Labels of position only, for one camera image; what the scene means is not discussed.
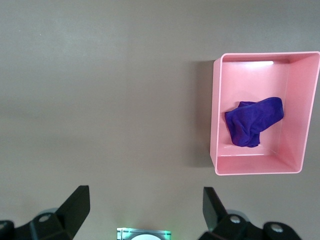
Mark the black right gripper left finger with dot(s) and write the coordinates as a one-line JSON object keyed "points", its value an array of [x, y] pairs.
{"points": [[71, 212]]}

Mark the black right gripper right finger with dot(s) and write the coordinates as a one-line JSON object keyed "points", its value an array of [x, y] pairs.
{"points": [[217, 215]]}

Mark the purple cloth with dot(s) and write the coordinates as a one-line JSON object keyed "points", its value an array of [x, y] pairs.
{"points": [[252, 120]]}

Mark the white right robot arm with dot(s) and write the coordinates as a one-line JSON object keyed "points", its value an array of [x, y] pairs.
{"points": [[145, 237]]}

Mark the pink plastic bin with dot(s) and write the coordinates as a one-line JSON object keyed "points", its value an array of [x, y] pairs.
{"points": [[252, 165]]}

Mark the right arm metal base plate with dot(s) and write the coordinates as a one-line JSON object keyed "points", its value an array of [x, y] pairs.
{"points": [[123, 233]]}

